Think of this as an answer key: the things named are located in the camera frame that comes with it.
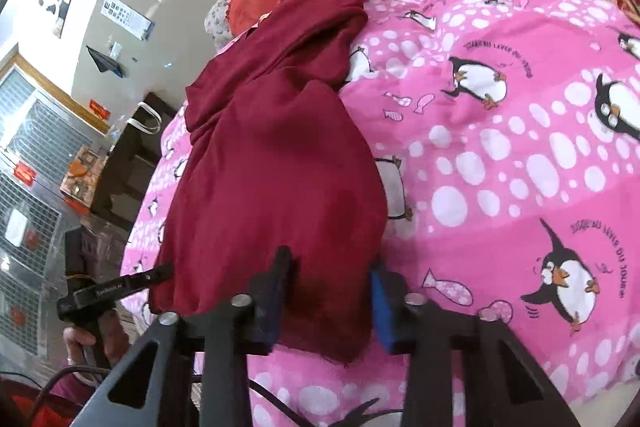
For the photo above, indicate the pink penguin blanket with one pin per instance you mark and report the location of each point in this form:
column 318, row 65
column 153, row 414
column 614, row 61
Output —
column 506, row 133

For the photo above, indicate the white bag handle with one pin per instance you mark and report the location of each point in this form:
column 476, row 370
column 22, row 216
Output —
column 146, row 119

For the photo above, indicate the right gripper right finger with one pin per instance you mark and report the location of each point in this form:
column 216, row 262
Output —
column 503, row 385

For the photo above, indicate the white wall poster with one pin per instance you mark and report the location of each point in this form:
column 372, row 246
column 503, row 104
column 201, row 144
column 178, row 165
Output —
column 126, row 18

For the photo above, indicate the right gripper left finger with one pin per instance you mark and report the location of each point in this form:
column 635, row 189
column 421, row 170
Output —
column 192, row 371

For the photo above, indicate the metal security door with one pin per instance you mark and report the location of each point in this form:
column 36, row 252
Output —
column 39, row 140

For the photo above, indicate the orange gift box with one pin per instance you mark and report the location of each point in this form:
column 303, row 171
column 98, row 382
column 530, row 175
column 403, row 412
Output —
column 79, row 184

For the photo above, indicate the dark wooden console table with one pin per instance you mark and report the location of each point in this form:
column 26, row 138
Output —
column 130, row 160

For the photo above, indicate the dark red fleece garment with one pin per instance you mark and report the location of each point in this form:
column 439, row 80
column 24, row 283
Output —
column 276, row 161

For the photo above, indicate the person's left hand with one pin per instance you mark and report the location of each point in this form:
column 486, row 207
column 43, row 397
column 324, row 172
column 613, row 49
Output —
column 115, row 340

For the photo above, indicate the dark cloth on wall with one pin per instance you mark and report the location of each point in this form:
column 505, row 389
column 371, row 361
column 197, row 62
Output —
column 104, row 63

